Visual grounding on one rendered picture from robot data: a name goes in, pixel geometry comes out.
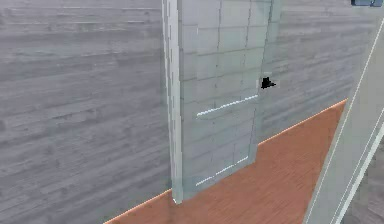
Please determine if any pale grey room door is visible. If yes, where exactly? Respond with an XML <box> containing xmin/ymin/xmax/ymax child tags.
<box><xmin>161</xmin><ymin>0</ymin><xmax>284</xmax><ymax>205</ymax></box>

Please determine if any blue framed picture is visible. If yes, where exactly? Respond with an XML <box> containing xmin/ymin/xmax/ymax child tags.
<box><xmin>350</xmin><ymin>0</ymin><xmax>384</xmax><ymax>8</ymax></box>

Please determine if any black door handle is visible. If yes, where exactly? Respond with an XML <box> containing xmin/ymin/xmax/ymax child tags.
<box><xmin>260</xmin><ymin>76</ymin><xmax>277</xmax><ymax>90</ymax></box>

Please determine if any pale grey door frame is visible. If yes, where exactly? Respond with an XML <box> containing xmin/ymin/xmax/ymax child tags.
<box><xmin>302</xmin><ymin>13</ymin><xmax>384</xmax><ymax>224</ymax></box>

